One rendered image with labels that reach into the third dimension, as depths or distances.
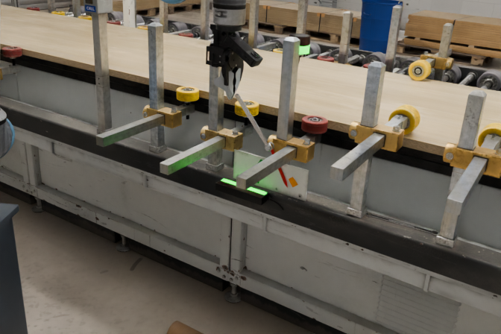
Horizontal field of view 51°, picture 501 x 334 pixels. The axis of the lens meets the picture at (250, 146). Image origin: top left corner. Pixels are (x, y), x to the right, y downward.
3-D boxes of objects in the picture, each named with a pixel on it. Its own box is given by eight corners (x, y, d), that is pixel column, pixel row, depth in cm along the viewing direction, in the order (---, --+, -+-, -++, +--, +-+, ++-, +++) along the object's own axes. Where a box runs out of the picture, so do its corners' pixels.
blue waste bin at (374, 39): (388, 60, 688) (396, 2, 661) (347, 52, 718) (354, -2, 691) (403, 53, 733) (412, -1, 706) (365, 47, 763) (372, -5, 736)
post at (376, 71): (358, 230, 150) (382, 64, 132) (347, 227, 151) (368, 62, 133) (362, 225, 152) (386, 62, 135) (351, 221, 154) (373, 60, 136)
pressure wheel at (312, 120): (317, 159, 161) (321, 124, 157) (294, 153, 165) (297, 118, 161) (328, 151, 168) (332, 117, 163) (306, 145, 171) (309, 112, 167)
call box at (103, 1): (98, 16, 178) (96, -8, 175) (83, 14, 182) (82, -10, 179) (113, 14, 184) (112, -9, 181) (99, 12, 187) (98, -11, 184)
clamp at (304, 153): (306, 163, 152) (307, 147, 150) (265, 152, 158) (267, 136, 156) (314, 157, 156) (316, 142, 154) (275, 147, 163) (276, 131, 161)
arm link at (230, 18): (252, 7, 145) (232, 10, 138) (251, 25, 147) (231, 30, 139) (225, 4, 150) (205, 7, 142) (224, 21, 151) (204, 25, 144)
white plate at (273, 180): (305, 201, 155) (308, 171, 152) (232, 178, 168) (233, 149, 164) (306, 200, 156) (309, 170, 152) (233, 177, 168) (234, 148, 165)
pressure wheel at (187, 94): (200, 121, 188) (200, 90, 184) (178, 122, 186) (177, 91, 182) (196, 115, 195) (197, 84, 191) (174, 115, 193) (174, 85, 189)
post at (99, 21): (105, 136, 196) (98, 13, 180) (96, 133, 199) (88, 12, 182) (114, 133, 200) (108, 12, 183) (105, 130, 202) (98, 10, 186)
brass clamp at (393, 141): (395, 153, 135) (398, 135, 134) (346, 141, 142) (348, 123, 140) (402, 146, 140) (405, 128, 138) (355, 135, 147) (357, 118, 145)
